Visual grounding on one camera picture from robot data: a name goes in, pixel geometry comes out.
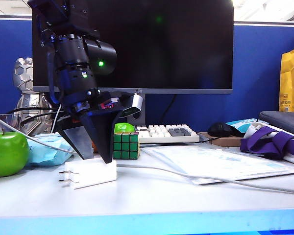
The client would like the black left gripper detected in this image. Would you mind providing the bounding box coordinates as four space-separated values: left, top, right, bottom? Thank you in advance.
55 89 129 165

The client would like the white charger block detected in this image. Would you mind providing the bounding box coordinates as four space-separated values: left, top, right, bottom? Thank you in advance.
58 157 118 190

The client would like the rubiks cube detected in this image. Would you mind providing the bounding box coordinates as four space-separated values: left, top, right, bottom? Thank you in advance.
112 132 141 161

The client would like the white charging cable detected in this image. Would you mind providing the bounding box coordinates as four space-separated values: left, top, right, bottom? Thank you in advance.
0 103 294 196

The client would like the small green apple with sticker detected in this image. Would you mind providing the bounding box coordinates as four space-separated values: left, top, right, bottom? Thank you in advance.
113 122 136 135

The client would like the grey monitor stand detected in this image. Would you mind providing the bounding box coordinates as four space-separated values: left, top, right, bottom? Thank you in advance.
126 94 147 125

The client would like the blue wet wipes pack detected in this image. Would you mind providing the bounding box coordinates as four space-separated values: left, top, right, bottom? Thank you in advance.
26 133 77 167

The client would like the white grey keyboard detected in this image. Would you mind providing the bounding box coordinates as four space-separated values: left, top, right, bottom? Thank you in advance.
134 124 201 144

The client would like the large green apple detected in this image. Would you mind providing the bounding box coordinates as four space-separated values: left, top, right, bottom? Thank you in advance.
0 129 30 178

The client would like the clear glass container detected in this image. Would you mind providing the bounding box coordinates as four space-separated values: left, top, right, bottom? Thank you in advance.
0 113 19 134

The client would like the silver geometric figurine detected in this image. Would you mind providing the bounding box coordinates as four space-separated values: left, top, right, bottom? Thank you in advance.
13 57 53 136

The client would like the clear plastic document sleeve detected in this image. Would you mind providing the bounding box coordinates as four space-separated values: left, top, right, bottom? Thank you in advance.
141 145 294 186

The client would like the black computer monitor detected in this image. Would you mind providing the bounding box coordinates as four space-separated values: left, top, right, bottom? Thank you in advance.
32 0 235 95

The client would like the black computer mouse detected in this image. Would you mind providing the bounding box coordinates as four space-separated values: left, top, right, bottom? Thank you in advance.
207 121 234 138

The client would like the brown cardboard box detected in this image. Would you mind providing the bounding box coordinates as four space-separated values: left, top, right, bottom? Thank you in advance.
197 132 245 148

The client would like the blue white snack packet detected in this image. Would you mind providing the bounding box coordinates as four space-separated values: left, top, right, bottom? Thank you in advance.
225 118 260 136

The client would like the purple cloth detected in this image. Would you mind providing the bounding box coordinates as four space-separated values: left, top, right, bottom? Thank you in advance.
240 126 294 161

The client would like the blue cubicle partition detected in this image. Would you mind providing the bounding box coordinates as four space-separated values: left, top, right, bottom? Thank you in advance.
0 15 294 133

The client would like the dark grey laptop sleeve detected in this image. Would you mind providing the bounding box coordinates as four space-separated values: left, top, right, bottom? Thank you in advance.
258 111 294 140

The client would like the yellow paper bag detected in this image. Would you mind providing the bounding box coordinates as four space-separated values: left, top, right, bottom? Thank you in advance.
279 45 294 114

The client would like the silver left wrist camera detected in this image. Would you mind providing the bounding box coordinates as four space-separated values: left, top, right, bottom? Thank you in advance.
118 93 145 118

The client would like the black power cable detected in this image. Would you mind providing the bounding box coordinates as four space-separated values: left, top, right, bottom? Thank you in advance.
6 107 55 116
161 94 178 118
21 111 58 123

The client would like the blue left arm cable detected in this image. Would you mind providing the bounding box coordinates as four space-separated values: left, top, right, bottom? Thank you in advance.
47 36 65 105

